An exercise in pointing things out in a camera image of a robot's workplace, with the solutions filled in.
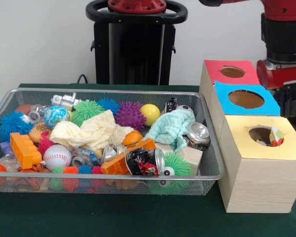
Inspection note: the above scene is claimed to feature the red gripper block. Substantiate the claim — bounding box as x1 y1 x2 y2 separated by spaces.
256 60 296 118

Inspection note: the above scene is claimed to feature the mint green waffle cloth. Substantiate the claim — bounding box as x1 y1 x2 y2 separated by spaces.
144 109 197 154

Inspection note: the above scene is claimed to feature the dark green table cloth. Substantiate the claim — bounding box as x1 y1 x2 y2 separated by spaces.
0 83 296 237

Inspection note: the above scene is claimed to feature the crushed silver can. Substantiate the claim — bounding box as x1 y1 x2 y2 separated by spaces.
186 122 212 149

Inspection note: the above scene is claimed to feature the colourful patterned cloth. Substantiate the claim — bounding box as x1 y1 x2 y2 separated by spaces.
255 126 285 148

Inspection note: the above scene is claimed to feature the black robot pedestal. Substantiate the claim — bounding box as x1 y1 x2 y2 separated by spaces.
85 0 188 86

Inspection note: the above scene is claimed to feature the yellow ball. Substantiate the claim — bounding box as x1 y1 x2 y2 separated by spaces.
140 104 161 127

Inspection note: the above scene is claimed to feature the shallow mesh bin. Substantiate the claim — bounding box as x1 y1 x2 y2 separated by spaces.
0 87 225 197

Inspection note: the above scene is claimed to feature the cream waffle cloth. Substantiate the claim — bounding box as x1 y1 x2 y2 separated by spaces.
50 110 135 151

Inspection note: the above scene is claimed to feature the wooden box with three holes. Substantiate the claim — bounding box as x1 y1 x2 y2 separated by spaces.
199 60 296 214

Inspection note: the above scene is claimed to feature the green fuzzy ball with eyes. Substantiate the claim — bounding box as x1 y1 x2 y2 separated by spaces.
162 152 192 177

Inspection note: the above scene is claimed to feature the crushed black red can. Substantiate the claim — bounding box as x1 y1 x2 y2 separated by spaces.
125 147 166 177

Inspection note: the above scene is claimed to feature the blue globe ball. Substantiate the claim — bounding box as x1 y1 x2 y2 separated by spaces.
43 105 71 130

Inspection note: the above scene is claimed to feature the orange toy brick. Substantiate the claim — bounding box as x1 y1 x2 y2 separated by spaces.
100 138 156 176
10 132 42 170

